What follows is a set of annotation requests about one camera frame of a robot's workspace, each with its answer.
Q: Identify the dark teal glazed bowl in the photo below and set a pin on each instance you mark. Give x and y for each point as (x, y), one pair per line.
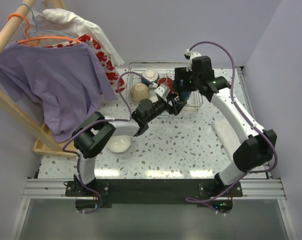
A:
(184, 96)

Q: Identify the wooden clothes rack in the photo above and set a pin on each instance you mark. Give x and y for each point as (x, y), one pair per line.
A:
(19, 66)

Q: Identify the pale white bowl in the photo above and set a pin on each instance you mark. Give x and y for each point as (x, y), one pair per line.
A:
(118, 144)

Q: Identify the white cloth garment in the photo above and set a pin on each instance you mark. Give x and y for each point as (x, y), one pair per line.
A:
(62, 22)

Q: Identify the teal white patterned bowl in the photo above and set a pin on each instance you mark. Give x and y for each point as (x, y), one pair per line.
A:
(149, 76)

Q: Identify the red floral white cloth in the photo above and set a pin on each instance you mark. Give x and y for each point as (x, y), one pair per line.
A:
(103, 57)

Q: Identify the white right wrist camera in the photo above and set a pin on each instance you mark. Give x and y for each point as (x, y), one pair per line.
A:
(189, 55)

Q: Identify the blue wire hanger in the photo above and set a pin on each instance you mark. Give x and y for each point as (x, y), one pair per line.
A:
(38, 26)

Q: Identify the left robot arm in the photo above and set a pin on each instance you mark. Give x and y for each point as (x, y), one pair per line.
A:
(95, 132)

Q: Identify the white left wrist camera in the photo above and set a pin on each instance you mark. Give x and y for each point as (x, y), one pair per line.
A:
(162, 90)

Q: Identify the aluminium frame rail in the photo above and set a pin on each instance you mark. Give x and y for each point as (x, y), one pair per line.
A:
(44, 189)

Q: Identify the small white bowl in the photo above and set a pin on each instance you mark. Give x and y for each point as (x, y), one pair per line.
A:
(155, 99)

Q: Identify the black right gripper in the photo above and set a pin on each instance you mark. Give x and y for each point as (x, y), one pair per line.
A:
(182, 74)

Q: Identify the orange clothes hanger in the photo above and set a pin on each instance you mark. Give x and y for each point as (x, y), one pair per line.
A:
(28, 38)

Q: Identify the folded white towel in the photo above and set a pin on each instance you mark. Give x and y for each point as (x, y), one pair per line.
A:
(227, 136)

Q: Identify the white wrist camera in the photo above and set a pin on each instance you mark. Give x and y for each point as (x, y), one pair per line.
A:
(162, 90)
(189, 55)

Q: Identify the purple t-shirt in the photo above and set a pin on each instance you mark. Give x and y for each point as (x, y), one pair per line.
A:
(65, 115)

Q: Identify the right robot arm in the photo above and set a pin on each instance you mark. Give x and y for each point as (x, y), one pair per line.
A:
(257, 145)

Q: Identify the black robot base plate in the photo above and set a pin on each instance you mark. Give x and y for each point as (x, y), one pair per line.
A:
(103, 193)

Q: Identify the beige ceramic bowl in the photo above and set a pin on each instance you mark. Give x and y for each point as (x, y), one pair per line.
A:
(139, 92)

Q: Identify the metal wire dish rack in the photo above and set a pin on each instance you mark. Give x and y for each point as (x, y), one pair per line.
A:
(164, 69)

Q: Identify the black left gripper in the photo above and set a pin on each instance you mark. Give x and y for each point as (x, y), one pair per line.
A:
(170, 104)

